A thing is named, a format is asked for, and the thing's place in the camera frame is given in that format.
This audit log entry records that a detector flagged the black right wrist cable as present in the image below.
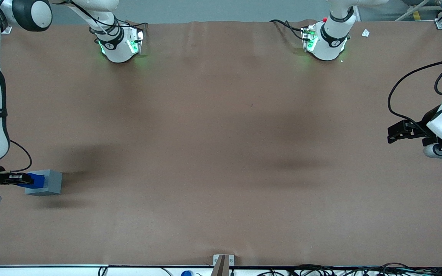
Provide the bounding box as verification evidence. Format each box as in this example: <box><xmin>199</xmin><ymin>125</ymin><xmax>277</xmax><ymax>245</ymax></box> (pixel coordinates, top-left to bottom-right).
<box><xmin>9</xmin><ymin>140</ymin><xmax>33</xmax><ymax>173</ymax></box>

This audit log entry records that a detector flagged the black arm base cable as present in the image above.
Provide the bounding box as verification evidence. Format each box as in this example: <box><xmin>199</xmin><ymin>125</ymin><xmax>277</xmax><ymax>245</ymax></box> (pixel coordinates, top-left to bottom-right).
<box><xmin>270</xmin><ymin>19</ymin><xmax>307</xmax><ymax>41</ymax></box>
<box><xmin>64</xmin><ymin>0</ymin><xmax>148</xmax><ymax>39</ymax></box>

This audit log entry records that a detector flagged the gray square base block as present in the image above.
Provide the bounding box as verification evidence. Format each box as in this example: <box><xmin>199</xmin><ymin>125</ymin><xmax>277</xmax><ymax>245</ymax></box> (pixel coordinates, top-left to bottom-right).
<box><xmin>25</xmin><ymin>169</ymin><xmax>63</xmax><ymax>197</ymax></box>

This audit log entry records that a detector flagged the blue cube part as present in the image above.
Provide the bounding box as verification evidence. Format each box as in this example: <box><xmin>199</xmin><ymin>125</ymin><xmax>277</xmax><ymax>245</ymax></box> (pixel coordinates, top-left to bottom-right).
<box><xmin>25</xmin><ymin>173</ymin><xmax>46</xmax><ymax>189</ymax></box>

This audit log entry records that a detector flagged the black cable bundle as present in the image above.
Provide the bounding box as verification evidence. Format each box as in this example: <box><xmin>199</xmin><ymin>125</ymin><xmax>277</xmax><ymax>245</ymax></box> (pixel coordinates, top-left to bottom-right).
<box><xmin>256</xmin><ymin>262</ymin><xmax>442</xmax><ymax>276</ymax></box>

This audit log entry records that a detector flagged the long black looped cable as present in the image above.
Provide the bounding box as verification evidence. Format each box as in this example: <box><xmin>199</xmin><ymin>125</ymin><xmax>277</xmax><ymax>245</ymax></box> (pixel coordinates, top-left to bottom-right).
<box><xmin>388</xmin><ymin>59</ymin><xmax>442</xmax><ymax>129</ymax></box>

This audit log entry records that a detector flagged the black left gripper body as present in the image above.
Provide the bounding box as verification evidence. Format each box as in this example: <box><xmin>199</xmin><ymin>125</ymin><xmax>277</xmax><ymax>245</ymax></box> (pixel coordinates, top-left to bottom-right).
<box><xmin>407</xmin><ymin>114</ymin><xmax>439</xmax><ymax>141</ymax></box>

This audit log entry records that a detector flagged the metal bracket with post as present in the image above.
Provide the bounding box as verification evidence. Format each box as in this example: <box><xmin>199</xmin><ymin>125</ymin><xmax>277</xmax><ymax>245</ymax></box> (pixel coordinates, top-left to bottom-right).
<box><xmin>212</xmin><ymin>254</ymin><xmax>235</xmax><ymax>276</ymax></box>

